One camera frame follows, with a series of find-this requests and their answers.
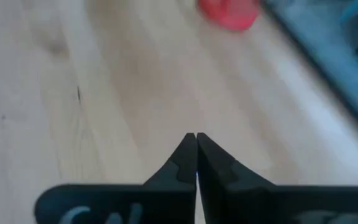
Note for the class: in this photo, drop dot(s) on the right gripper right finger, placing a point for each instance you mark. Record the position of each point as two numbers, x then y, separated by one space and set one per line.
259 205

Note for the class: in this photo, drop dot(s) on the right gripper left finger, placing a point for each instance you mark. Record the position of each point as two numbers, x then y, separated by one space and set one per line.
135 205

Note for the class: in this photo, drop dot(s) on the red desk lamp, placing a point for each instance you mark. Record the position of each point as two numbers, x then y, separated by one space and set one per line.
228 14

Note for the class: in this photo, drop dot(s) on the black aluminium table frame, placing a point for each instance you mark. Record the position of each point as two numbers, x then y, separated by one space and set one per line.
319 67

